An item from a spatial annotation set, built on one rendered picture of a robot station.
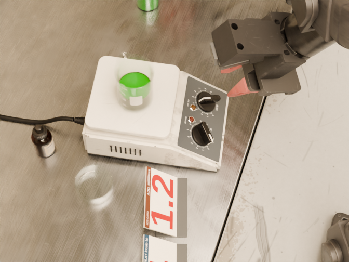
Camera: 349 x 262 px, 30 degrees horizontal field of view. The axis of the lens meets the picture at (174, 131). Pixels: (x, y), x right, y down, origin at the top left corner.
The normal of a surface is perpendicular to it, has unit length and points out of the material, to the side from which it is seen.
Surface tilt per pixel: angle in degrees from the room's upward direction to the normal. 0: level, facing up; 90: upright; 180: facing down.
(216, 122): 30
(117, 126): 0
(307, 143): 0
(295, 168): 0
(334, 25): 93
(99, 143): 90
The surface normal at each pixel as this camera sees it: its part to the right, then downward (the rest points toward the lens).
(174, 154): -0.14, 0.87
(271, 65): -0.82, 0.07
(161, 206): 0.67, -0.34
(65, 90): 0.04, -0.47
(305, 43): -0.41, 0.72
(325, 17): -0.96, 0.22
